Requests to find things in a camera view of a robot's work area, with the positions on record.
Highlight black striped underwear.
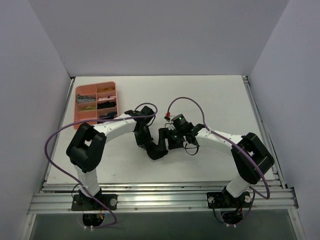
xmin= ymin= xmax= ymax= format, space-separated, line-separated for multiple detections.
xmin=145 ymin=128 xmax=169 ymax=161

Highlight pink compartment organizer box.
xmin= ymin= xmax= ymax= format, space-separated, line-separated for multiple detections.
xmin=73 ymin=81 xmax=119 ymax=125

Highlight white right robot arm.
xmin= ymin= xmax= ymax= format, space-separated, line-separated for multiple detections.
xmin=164 ymin=113 xmax=275 ymax=207

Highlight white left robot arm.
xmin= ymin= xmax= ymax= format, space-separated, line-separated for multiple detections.
xmin=66 ymin=106 xmax=157 ymax=210

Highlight navy garment in box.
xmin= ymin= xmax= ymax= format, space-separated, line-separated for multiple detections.
xmin=99 ymin=111 xmax=118 ymax=120

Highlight black rolled garment in box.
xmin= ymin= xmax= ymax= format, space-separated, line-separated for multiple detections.
xmin=97 ymin=101 xmax=117 ymax=110

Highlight pink garment in box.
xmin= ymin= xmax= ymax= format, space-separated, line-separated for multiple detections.
xmin=97 ymin=95 xmax=117 ymax=102

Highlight yellow garment in box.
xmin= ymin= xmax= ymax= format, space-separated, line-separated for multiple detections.
xmin=97 ymin=86 xmax=115 ymax=93

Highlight olive garment in box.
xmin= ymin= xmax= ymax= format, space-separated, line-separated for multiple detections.
xmin=83 ymin=105 xmax=96 ymax=111

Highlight striped rolled garment in box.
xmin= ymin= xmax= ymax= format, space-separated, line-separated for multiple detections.
xmin=75 ymin=94 xmax=96 ymax=104

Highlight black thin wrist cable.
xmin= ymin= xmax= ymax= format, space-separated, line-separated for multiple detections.
xmin=184 ymin=141 xmax=201 ymax=156

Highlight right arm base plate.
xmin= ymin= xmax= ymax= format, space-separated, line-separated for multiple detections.
xmin=206 ymin=191 xmax=252 ymax=209

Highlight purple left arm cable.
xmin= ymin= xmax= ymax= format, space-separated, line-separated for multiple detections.
xmin=44 ymin=102 xmax=159 ymax=229

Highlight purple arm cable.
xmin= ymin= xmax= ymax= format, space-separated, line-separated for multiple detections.
xmin=164 ymin=96 xmax=270 ymax=223
xmin=44 ymin=102 xmax=159 ymax=229

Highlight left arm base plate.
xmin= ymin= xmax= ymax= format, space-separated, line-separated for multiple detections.
xmin=71 ymin=192 xmax=118 ymax=211

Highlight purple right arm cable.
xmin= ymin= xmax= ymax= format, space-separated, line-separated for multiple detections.
xmin=164 ymin=96 xmax=270 ymax=223

